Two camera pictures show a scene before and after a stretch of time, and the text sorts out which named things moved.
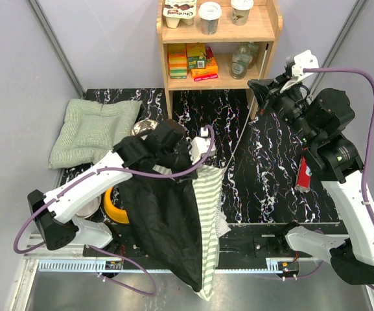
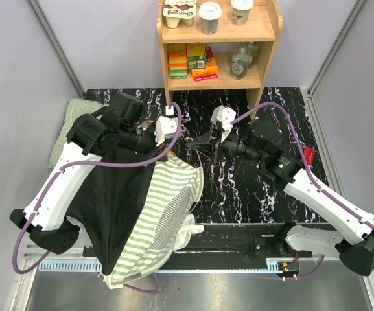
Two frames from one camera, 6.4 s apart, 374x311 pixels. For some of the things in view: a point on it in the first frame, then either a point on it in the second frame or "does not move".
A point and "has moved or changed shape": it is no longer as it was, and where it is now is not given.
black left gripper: [178, 173] → [153, 144]
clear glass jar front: [240, 60] does not move
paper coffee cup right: [240, 13] does not move
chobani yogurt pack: [179, 11] does not move
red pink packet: [209, 56] does not move
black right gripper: [260, 87] → [204, 144]
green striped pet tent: [178, 223] has moved or changed shape
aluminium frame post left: [55, 43] does not move
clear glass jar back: [253, 48] does not move
